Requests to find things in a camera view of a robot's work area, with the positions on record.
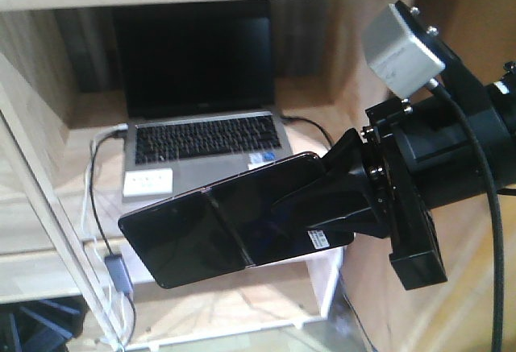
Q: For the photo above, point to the silver laptop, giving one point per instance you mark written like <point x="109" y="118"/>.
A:
<point x="198" y="81"/>

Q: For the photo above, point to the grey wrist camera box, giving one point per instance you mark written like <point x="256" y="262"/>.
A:
<point x="397" y="56"/>

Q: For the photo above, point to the wooden shelf desk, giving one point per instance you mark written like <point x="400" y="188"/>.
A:
<point x="46" y="126"/>

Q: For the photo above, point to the grey usb adapter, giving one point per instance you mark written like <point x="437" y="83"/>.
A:
<point x="119" y="274"/>

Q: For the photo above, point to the black smartphone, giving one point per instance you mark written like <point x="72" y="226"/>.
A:
<point x="229" y="225"/>

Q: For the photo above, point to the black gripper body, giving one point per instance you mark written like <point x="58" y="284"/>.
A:
<point x="409" y="197"/>

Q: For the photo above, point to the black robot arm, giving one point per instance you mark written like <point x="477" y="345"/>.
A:
<point x="461" y="112"/>

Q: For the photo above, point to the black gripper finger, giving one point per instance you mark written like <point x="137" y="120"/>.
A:
<point x="345" y="156"/>
<point x="343" y="200"/>

